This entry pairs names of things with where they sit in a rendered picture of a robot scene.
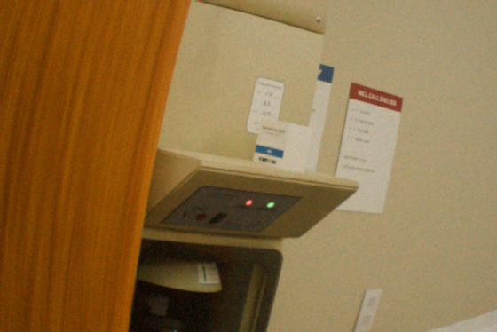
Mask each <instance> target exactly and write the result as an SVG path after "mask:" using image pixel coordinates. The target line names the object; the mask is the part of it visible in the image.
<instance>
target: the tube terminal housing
mask: <svg viewBox="0 0 497 332"><path fill-rule="evenodd" d="M324 38H325V37H324V36H323V35H320V34H316V33H313V32H311V31H307V30H304V29H301V28H296V27H292V26H289V25H286V24H283V23H279V22H276V21H273V20H268V19H265V18H261V17H258V16H255V15H252V14H249V13H245V12H237V11H234V10H231V9H228V8H224V7H218V6H215V5H213V4H204V3H201V2H198V1H193V0H192V2H191V3H190V7H189V11H188V15H187V19H186V24H185V27H184V31H183V36H182V41H181V44H180V46H179V49H178V54H177V62H176V66H175V69H174V71H173V76H172V80H171V85H170V93H169V96H168V97H167V102H166V107H165V111H164V117H163V121H162V130H161V135H160V137H159V140H158V145H157V146H159V147H166V148H173V149H179V150H185V151H191V152H198V153H204V154H216V155H222V156H229V157H235V158H242V160H249V161H253V156H254V152H255V147H256V143H257V138H258V135H253V134H248V133H245V131H246V126H247V121H248V117H249V108H250V103H251V100H252V95H253V90H254V85H255V80H256V76H257V75H259V76H263V77H267V78H271V79H275V81H280V82H284V83H286V86H285V90H284V94H283V99H282V103H281V108H280V117H279V121H281V122H285V123H294V124H298V125H303V127H308V128H309V123H310V119H311V115H312V113H311V110H312V102H313V98H314V92H315V88H316V83H317V80H318V75H319V67H320V59H321V54H322V50H323V47H322V46H323V43H324ZM142 228H143V233H142V237H141V238H149V239H152V240H163V241H181V242H189V243H203V244H216V245H231V247H245V248H260V249H269V248H273V249H279V250H280V251H281V252H282V253H283V249H284V244H285V240H286V238H282V237H270V236H258V235H246V234H233V233H210V232H197V231H192V230H186V229H174V228H162V227H156V226H150V225H143V227H142Z"/></svg>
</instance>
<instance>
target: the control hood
mask: <svg viewBox="0 0 497 332"><path fill-rule="evenodd" d="M201 186H215V187H216V188H224V189H232V190H240V191H248V192H255V193H264V194H278V195H287V196H295V197H303V198H302V199H301V200H300V201H298V202H297V203H296V204H294V206H293V207H292V208H291V209H289V210H288V211H286V212H285V213H283V214H282V215H281V216H280V217H278V218H277V219H276V221H275V222H273V223H272V224H270V225H269V226H267V227H266V228H265V229H264V230H263V231H262V232H261V233H255V232H244V231H233V230H220V229H209V228H197V226H186V225H164V224H160V223H161V222H162V221H163V220H164V219H165V218H166V217H167V216H169V214H170V213H171V212H172V211H173V210H174V209H176V208H177V207H178V206H179V205H180V204H181V203H182V202H184V201H185V200H186V199H187V198H188V197H189V196H190V195H192V194H193V193H195V192H196V191H197V190H198V188H199V187H201ZM358 188H359V185H358V182H356V181H352V180H349V179H345V178H338V177H334V176H330V174H326V173H322V172H318V171H315V170H308V169H305V171H304V172H302V171H295V170H283V169H278V168H274V167H271V166H266V165H263V164H259V163H254V162H253V161H249V160H242V158H235V157H229V156H222V155H216V154H204V153H198V152H191V151H185V150H179V149H173V148H166V147H159V146H158V147H157V149H156V154H155V159H154V167H153V172H152V177H151V182H150V186H149V191H148V193H149V195H148V200H147V205H146V214H145V218H144V223H143V225H150V226H156V227H162V228H174V229H186V230H192V231H197V232H210V233H233V234H246V235H258V236H270V237H282V238H293V239H297V238H301V237H302V236H303V235H304V234H306V233H307V231H308V230H310V229H311V228H312V227H313V226H315V225H316V224H318V223H319V222H320V221H321V220H323V219H324V218H325V217H327V215H328V214H329V213H330V212H332V211H333V210H334V209H336V208H337V207H338V206H339V205H341V204H342V203H343V202H345V201H346V200H347V198H349V197H350V196H351V195H352V194H354V193H355V192H356V191H357V190H358Z"/></svg>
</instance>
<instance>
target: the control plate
mask: <svg viewBox="0 0 497 332"><path fill-rule="evenodd" d="M302 198H303V197H295V196H287V195H278V194H264V193H255V192H248V191H240V190H232V189H224V188H216V187H215V186H201V187H199V188H198V190H197V191H196V192H195V193H193V194H192V195H190V196H189V197H188V198H187V199H186V200H185V201H184V202H182V203H181V204H180V205H179V206H178V207H177V208H176V209H174V210H173V211H172V212H171V213H170V214H169V216H167V217H166V218H165V219H164V220H163V221H162V222H161V223H160V224H164V225H186V226H197V228H209V229H220V230H233V231H244V232H255V233H261V232H262V231H263V230H264V229H265V228H266V227H267V226H269V225H270V224H272V223H273V222H275V221H276V219H277V218H278V217H280V216H281V215H282V214H283V213H285V212H286V211H288V210H289V209H291V208H292V207H293V206H294V204H296V203H297V202H298V201H300V200H301V199H302ZM248 200H252V201H253V202H252V203H251V204H249V205H246V204H245V203H246V202H247V201H248ZM272 202H273V203H274V205H273V206H272V207H269V208H268V207H266V206H267V204H269V203H272ZM183 213H188V214H189V215H187V216H186V217H180V215H181V214H183ZM202 213H204V214H206V217H205V218H204V219H203V220H200V221H198V220H196V217H197V216H198V215H200V214H202ZM218 213H228V215H227V216H226V217H223V218H222V219H221V220H220V222H219V223H217V224H209V221H210V220H211V219H212V218H213V217H215V216H216V215H217V214H218ZM232 217H237V219H236V222H235V223H234V222H233V221H231V218H232ZM247 217H249V223H248V224H246V222H245V223H244V222H243V221H244V220H245V219H247ZM260 219H261V220H262V222H261V225H259V224H256V223H255V222H256V221H257V220H260Z"/></svg>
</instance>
